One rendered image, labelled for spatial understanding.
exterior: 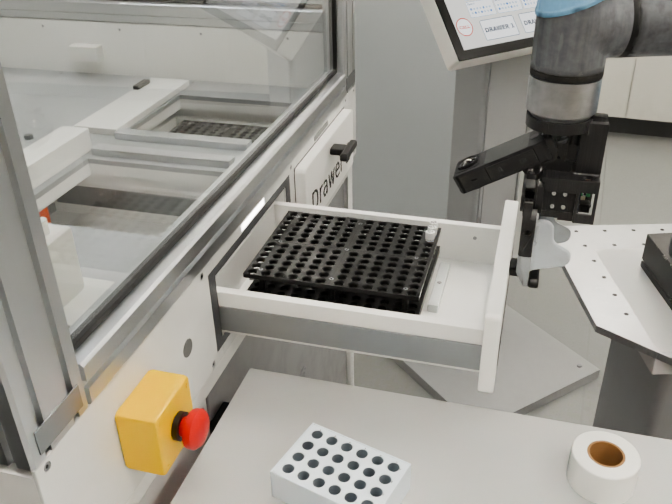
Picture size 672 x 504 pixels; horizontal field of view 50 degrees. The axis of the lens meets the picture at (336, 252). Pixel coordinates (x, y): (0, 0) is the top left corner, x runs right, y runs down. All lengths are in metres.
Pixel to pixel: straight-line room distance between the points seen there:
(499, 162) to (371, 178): 1.96
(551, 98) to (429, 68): 1.80
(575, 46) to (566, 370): 1.51
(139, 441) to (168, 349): 0.12
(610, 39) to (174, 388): 0.55
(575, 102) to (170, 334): 0.49
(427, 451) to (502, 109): 1.13
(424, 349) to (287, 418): 0.19
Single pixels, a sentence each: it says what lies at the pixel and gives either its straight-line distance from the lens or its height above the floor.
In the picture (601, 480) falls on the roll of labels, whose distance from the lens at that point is 0.83.
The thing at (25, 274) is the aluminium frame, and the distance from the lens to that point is 0.58.
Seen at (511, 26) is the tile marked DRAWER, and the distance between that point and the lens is 1.67.
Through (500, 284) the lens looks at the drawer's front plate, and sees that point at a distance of 0.84.
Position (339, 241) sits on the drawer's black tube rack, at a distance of 0.98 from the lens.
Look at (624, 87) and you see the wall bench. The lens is 3.89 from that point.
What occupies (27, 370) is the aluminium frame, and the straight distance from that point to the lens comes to 0.60.
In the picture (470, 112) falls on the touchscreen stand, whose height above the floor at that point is 0.77.
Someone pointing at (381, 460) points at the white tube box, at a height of 0.79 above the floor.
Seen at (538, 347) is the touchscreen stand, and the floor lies 0.04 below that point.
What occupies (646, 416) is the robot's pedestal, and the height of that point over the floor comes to 0.59.
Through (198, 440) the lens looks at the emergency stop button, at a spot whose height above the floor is 0.87.
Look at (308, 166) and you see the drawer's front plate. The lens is 1.13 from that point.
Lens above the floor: 1.38
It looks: 30 degrees down
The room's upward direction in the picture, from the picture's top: 1 degrees counter-clockwise
